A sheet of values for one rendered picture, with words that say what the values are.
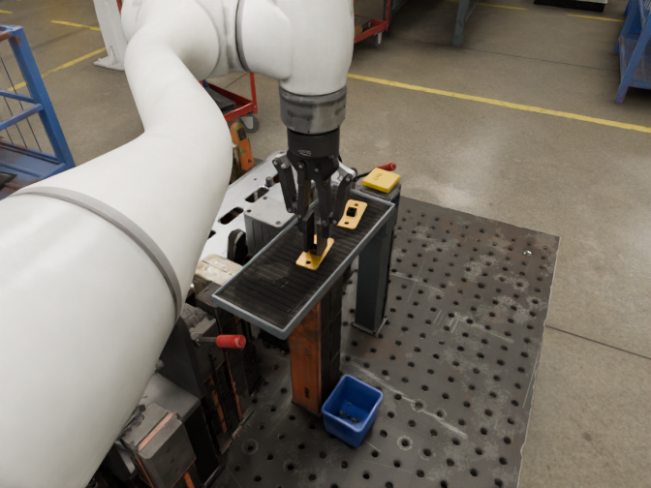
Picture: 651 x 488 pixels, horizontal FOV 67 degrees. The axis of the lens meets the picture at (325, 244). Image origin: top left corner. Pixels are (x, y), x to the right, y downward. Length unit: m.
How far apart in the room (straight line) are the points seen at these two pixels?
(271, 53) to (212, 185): 0.35
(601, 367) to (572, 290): 0.44
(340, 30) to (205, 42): 0.16
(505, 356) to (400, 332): 0.27
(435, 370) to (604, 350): 1.30
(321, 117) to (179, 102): 0.31
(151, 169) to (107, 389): 0.12
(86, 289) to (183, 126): 0.16
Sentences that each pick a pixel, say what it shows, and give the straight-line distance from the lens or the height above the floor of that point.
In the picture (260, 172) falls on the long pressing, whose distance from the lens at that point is 1.36.
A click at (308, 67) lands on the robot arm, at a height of 1.50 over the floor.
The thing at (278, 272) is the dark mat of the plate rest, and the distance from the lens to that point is 0.82.
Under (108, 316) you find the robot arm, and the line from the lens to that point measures 0.20.
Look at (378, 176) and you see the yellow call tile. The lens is 1.04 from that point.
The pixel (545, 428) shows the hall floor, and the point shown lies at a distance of 2.13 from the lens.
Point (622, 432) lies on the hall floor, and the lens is 2.25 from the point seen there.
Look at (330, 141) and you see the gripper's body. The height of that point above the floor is 1.39.
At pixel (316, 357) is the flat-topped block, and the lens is 1.00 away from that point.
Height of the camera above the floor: 1.73
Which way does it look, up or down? 41 degrees down
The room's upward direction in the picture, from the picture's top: straight up
